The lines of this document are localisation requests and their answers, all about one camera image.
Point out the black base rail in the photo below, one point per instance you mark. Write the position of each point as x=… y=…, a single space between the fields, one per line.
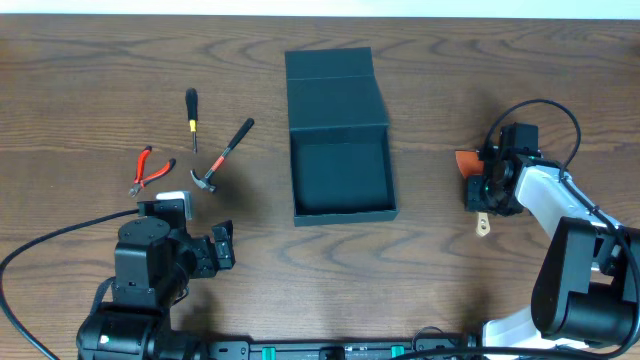
x=243 y=350

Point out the dark green open box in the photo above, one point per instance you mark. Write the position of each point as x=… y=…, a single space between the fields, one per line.
x=340 y=158

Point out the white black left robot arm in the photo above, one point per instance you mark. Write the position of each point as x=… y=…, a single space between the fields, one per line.
x=154 y=262

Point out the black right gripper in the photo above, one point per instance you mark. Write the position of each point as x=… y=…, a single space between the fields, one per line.
x=474 y=200

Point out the black yellow screwdriver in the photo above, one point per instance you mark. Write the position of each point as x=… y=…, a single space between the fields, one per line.
x=191 y=100

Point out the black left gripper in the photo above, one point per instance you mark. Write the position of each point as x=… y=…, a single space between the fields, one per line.
x=208 y=251

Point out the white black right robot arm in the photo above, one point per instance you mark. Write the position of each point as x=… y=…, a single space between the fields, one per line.
x=587 y=290

